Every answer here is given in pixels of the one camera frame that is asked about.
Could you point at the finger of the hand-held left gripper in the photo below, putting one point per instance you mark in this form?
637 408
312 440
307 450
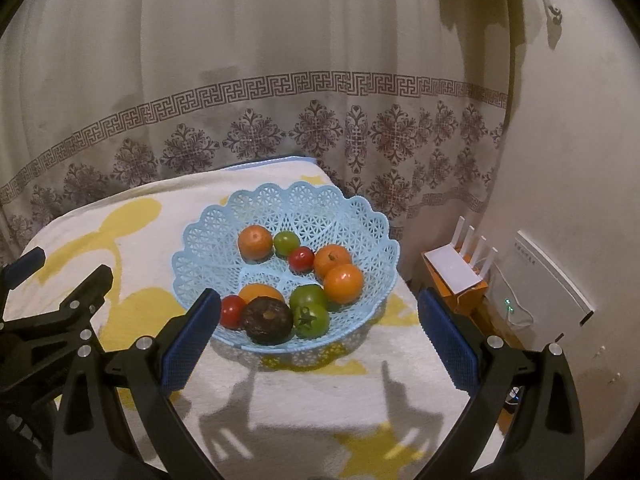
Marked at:
25 265
95 287

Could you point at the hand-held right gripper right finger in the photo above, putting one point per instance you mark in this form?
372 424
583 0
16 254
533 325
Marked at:
447 340

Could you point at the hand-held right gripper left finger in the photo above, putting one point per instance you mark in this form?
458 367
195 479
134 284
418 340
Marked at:
192 340

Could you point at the red tomato with stem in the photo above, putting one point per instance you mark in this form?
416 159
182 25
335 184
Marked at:
231 311

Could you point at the dark brown round fruit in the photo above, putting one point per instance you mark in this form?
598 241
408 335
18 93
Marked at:
266 320

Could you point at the round orange mandarin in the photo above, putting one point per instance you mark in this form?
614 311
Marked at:
255 242
260 291
343 283

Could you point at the small green tomato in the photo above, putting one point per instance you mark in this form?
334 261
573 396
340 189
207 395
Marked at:
311 322
286 242

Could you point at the large green tomato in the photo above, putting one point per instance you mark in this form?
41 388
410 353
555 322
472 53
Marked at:
308 295

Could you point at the small red tomato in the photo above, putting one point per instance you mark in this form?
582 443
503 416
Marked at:
301 259

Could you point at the oval orange mandarin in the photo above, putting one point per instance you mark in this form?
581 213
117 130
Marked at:
331 259

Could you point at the light blue plastic basket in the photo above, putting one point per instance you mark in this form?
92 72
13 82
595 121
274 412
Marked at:
300 210

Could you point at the orange cardboard box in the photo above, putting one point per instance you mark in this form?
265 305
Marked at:
465 306

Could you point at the white router with antennas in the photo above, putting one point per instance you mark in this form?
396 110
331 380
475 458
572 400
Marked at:
460 265

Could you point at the white and yellow towel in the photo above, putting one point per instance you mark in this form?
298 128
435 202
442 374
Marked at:
325 385

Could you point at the beige patterned curtain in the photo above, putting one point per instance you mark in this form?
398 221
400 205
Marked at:
250 60

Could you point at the white wall box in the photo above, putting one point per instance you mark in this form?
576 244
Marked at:
550 280

